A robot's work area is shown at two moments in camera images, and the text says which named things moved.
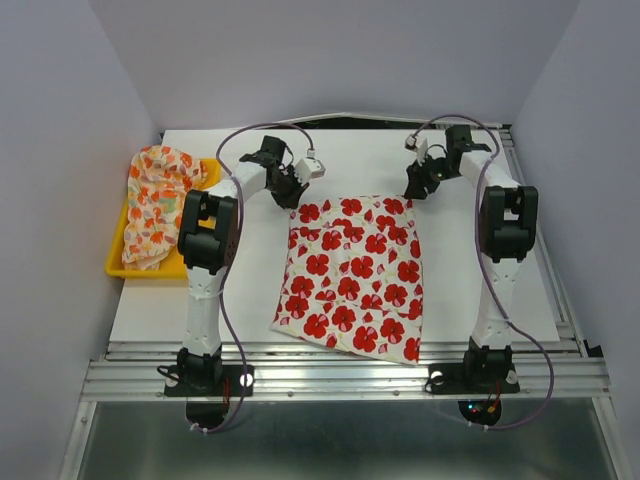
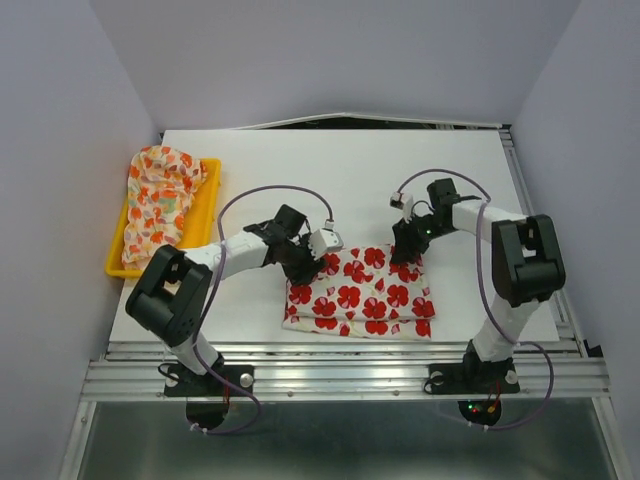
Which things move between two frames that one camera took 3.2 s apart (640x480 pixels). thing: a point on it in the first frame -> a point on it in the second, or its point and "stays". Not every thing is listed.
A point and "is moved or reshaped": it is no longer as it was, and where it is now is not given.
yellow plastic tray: [172, 266] stays
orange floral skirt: [158, 179] stays
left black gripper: [292, 201] -> [304, 274]
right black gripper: [416, 179] -> [405, 240]
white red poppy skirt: [353, 277] is moved or reshaped
